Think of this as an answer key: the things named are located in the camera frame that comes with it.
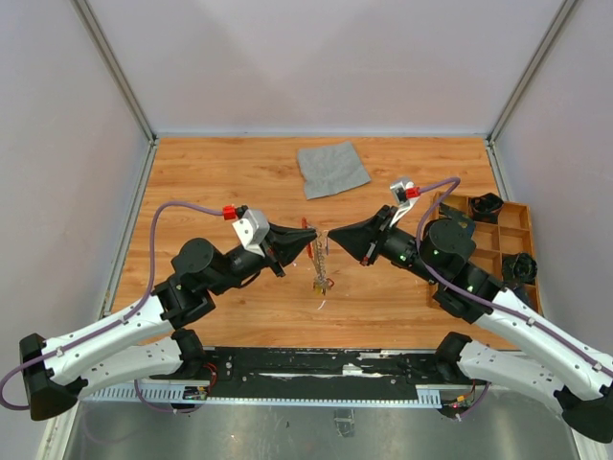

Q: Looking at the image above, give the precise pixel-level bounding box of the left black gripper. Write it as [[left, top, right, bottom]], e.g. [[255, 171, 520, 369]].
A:
[[209, 220, 318, 296]]

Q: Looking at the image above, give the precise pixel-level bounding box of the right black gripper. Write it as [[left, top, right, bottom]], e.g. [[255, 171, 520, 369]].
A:
[[329, 203, 442, 284]]

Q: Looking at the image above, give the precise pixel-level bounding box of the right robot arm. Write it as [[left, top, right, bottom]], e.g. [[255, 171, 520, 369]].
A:
[[329, 206, 612, 444]]

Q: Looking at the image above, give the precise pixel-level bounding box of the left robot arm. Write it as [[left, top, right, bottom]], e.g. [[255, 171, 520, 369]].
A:
[[19, 218, 316, 421]]

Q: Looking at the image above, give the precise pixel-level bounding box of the grey cloth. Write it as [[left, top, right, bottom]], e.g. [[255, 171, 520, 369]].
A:
[[297, 141, 371, 200]]

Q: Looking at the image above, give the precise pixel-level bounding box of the dark patterned necktie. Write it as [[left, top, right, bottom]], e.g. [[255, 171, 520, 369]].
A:
[[439, 203, 476, 236]]

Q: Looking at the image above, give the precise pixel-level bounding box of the dark rolled necktie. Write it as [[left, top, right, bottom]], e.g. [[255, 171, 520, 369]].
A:
[[468, 193, 504, 224]]

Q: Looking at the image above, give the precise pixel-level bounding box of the wooden compartment tray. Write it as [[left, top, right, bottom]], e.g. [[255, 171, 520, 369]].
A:
[[429, 193, 542, 312]]

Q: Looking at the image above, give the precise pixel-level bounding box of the green patterned rolled necktie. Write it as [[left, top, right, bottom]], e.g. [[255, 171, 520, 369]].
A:
[[502, 252, 538, 284]]

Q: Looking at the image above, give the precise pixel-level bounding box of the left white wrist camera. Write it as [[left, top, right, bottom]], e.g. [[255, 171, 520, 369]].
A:
[[232, 209, 270, 257]]

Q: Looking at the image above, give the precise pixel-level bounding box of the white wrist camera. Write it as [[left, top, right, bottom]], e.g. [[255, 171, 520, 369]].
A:
[[390, 176, 419, 227], [232, 209, 270, 257]]

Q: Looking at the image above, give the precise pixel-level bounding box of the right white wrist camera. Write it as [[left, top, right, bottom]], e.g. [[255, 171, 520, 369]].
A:
[[390, 176, 419, 227]]

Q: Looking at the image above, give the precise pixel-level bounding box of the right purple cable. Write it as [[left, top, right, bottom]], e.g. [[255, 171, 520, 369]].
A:
[[404, 176, 613, 380]]

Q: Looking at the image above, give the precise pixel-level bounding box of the black mounting rail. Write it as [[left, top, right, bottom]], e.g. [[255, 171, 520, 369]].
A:
[[167, 347, 472, 402]]

